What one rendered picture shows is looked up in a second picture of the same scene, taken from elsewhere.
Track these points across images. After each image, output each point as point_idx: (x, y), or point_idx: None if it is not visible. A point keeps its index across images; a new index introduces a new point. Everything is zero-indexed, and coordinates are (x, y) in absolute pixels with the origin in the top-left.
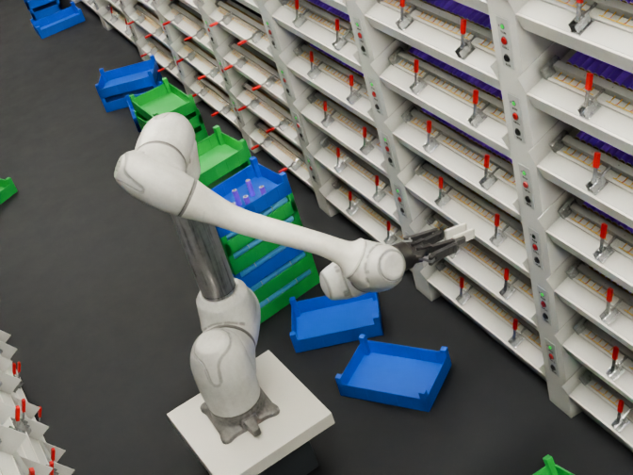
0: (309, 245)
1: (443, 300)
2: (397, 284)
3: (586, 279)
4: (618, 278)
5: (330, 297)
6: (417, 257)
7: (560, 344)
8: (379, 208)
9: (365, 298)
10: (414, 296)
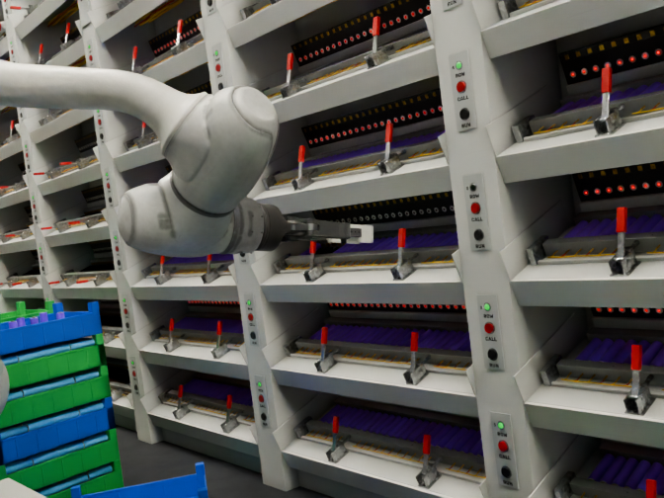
0: (106, 80)
1: (302, 489)
2: (236, 482)
3: (559, 258)
4: (651, 132)
5: (131, 228)
6: (290, 222)
7: (523, 400)
8: (218, 372)
9: (187, 495)
10: (261, 489)
